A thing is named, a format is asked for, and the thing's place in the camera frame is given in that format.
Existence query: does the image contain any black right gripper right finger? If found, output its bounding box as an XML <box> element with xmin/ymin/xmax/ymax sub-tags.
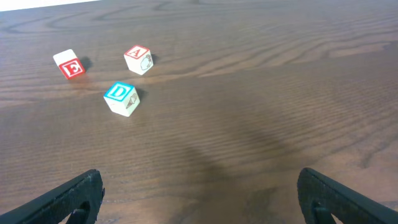
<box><xmin>297</xmin><ymin>167</ymin><xmax>397</xmax><ymax>224</ymax></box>

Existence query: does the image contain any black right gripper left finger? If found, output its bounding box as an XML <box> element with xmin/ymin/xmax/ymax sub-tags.
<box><xmin>1</xmin><ymin>169</ymin><xmax>104</xmax><ymax>224</ymax></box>

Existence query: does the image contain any red A letter block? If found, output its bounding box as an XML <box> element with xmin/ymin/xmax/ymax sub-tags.
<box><xmin>123</xmin><ymin>45</ymin><xmax>154</xmax><ymax>75</ymax></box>

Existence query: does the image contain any blue D letter block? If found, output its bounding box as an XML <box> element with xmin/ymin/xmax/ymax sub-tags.
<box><xmin>103</xmin><ymin>82</ymin><xmax>141</xmax><ymax>117</ymax></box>

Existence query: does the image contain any red E letter block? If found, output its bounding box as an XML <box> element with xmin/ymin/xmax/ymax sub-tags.
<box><xmin>53</xmin><ymin>49</ymin><xmax>85</xmax><ymax>80</ymax></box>

